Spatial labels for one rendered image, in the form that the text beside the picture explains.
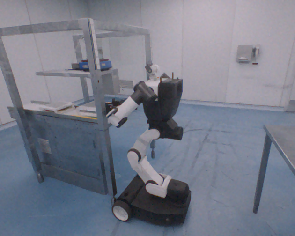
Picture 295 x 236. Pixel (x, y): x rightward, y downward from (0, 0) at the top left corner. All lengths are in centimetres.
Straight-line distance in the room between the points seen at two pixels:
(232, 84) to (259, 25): 136
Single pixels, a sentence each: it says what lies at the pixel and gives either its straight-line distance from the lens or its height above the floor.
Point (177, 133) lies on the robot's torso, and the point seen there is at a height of 88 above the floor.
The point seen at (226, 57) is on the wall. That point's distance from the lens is 504.
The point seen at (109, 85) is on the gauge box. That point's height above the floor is 120.
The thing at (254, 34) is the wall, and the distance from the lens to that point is 502.
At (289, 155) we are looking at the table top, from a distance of 138.
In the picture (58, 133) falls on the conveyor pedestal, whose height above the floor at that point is 69.
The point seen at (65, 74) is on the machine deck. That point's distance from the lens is 172.
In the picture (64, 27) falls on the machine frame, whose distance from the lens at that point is 165.
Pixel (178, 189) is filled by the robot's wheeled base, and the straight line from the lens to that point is 178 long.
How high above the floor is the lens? 151
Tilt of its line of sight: 20 degrees down
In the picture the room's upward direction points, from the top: 2 degrees counter-clockwise
